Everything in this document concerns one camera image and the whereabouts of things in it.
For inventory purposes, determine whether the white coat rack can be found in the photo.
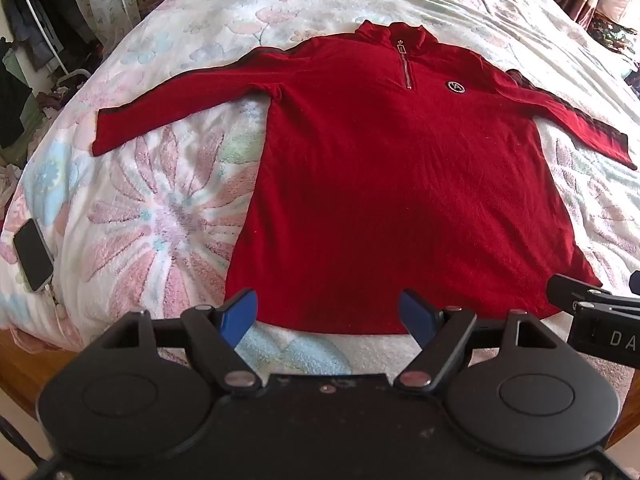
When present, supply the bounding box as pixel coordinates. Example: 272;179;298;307
10;0;90;92

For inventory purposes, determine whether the red zip-neck sweater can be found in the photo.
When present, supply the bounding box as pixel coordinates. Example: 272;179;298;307
90;21;637;337

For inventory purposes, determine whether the white pillow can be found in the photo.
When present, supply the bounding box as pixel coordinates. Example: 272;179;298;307
595;0;640;28

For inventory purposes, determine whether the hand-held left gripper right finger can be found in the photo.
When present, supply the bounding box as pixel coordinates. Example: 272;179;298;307
394;288;561;396

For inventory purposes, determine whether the wooden bed frame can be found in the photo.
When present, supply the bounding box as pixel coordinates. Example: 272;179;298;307
0;329;68;413

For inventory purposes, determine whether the black smartphone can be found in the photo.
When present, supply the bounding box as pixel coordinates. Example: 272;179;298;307
12;217;56;294

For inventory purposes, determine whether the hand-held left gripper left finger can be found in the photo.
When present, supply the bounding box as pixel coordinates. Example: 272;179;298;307
101;287;264;396

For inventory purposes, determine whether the white charging cable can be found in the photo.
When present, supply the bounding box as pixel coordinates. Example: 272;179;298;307
44;284;70;333

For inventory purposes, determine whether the dark patterned cloth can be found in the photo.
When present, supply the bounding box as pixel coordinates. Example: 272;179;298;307
585;14;640;63

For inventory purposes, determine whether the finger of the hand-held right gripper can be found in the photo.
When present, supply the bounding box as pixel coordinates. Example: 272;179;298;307
545;273;640;312

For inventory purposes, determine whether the floral fleece blanket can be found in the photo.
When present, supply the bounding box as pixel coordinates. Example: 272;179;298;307
0;0;640;376

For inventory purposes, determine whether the pile of clothes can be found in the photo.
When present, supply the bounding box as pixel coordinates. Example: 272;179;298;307
0;37;53;183

